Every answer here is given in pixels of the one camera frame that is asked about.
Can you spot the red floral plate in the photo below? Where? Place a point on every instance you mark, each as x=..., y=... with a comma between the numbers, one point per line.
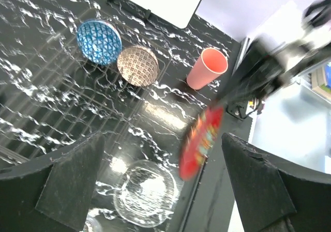
x=200, y=140

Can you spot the blue and red patterned bowl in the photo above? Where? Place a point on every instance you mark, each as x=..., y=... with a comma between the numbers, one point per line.
x=99, y=41

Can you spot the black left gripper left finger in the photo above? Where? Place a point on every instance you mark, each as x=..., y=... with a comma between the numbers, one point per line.
x=52, y=192

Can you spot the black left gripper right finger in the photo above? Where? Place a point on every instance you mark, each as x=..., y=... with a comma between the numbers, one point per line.
x=274, y=194

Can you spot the metal wire dish rack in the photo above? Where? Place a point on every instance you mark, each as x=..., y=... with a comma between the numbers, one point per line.
x=52, y=95

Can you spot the clear drinking glass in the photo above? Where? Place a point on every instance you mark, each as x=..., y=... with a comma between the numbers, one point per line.
x=92, y=225

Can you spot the clear glass plate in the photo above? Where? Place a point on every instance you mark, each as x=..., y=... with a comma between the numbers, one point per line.
x=145, y=194

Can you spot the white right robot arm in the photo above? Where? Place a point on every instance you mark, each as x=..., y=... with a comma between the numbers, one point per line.
x=291, y=43

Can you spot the brown patterned bowl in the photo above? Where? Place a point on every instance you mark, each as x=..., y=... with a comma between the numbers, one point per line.
x=138, y=65

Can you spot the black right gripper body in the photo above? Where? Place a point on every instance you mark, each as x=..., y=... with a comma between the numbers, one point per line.
x=257, y=76

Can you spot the pink plastic cup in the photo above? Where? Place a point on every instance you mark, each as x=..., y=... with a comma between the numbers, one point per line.
x=211, y=64

